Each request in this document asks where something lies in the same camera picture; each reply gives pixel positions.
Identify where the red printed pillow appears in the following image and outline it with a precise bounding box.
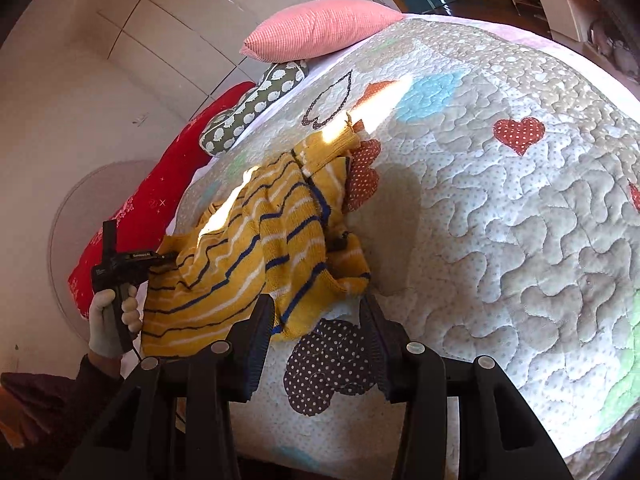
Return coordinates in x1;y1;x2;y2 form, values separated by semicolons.
67;81;257;319

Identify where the white glossy wardrobe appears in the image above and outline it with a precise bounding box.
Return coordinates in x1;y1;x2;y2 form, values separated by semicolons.
0;0;381;171

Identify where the green sheep-print pillow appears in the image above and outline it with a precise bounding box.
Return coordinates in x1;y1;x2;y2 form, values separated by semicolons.
199;60;311;157

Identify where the white round headboard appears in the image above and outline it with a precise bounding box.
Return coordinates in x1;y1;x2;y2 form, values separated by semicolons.
47;160;168;343

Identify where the patchwork heart quilt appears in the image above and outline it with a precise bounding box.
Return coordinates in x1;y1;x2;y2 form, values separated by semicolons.
172;12;640;480

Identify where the pink ribbed pillow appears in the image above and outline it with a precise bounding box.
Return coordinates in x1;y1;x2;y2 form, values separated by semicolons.
239;0;407;64

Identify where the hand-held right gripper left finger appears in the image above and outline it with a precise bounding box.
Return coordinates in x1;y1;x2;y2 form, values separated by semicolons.
60;293;277;480

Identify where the yellow striped knit sweater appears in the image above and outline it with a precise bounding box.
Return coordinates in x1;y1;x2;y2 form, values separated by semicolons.
140;112;374;359

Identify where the person's left hand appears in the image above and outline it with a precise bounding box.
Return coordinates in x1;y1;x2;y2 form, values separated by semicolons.
88;288;144;359

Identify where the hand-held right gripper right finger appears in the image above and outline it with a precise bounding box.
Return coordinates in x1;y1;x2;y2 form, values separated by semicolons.
359;293;575;480

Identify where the person's left forearm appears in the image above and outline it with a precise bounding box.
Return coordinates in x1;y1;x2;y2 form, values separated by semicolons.
0;352;127;463

